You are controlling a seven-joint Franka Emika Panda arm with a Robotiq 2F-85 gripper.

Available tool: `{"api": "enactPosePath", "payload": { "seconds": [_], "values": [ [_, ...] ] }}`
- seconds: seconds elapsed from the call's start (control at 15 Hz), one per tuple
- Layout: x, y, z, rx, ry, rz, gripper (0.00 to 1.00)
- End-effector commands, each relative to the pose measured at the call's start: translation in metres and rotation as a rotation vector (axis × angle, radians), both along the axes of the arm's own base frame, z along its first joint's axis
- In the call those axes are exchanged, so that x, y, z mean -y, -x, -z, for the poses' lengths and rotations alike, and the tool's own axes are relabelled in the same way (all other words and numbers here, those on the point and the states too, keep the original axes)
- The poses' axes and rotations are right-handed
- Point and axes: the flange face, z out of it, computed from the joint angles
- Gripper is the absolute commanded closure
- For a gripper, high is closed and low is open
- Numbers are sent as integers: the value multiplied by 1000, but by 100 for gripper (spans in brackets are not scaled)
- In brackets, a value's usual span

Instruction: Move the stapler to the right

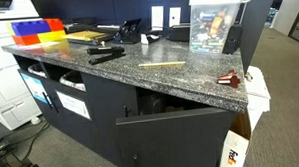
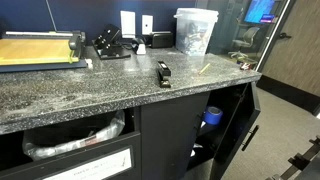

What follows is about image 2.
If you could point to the black stapler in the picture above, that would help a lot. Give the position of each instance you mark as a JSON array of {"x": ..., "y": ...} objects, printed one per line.
[{"x": 163, "y": 73}]

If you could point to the black and white tape dispenser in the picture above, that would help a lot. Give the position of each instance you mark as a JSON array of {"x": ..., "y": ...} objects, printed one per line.
[{"x": 140, "y": 46}]

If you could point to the yellow pencil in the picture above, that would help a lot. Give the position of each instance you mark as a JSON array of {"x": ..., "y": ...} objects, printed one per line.
[{"x": 204, "y": 68}]

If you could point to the black rectangular desk box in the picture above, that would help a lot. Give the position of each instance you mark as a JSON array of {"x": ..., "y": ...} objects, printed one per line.
[{"x": 161, "y": 40}]

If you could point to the blue tape roll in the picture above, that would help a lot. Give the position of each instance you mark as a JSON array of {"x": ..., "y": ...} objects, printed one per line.
[{"x": 213, "y": 115}]

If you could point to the clear plastic storage container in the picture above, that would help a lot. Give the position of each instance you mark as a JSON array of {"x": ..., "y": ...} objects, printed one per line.
[{"x": 195, "y": 33}]

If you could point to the small white cap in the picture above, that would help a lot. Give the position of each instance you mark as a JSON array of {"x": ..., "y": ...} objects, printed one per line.
[{"x": 88, "y": 62}]

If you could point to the small red and white object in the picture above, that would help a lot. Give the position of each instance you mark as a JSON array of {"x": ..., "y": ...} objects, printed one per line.
[{"x": 245, "y": 66}]

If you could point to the black cabinet door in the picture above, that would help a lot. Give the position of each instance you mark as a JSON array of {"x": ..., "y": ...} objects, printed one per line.
[{"x": 238, "y": 133}]

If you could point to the black pull-out bin drawer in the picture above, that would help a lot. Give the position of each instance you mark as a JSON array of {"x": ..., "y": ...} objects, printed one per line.
[{"x": 100, "y": 156}]

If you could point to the clear plastic trash bag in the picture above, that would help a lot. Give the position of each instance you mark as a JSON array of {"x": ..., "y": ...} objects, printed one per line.
[{"x": 76, "y": 140}]

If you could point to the grey office chair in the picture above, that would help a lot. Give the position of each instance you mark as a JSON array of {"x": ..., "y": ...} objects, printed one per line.
[{"x": 246, "y": 40}]

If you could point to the white drawer label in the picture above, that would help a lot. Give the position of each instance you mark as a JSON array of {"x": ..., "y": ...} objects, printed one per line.
[{"x": 96, "y": 168}]

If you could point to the computer monitor with blue screen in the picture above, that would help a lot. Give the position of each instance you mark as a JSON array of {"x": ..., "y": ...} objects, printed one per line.
[{"x": 260, "y": 10}]

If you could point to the paper trimmer with yellow board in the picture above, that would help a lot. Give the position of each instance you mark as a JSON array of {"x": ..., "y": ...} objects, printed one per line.
[{"x": 36, "y": 50}]

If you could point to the black metal stand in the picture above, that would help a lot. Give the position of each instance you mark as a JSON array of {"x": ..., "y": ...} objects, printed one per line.
[{"x": 300, "y": 161}]

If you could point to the small white wall outlet plate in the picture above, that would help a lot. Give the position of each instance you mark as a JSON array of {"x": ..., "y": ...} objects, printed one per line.
[{"x": 147, "y": 24}]

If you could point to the tall white wall plate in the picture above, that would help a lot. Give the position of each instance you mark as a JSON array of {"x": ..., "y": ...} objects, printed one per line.
[{"x": 128, "y": 24}]

